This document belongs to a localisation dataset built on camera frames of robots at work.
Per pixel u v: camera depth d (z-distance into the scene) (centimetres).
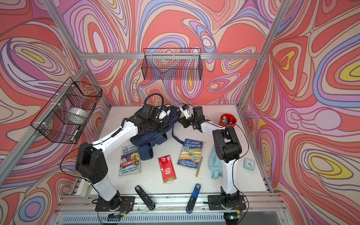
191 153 89
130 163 86
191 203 72
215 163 84
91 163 45
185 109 88
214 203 72
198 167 85
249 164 85
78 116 70
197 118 80
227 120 97
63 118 74
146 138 81
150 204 69
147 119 67
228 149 54
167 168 85
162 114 77
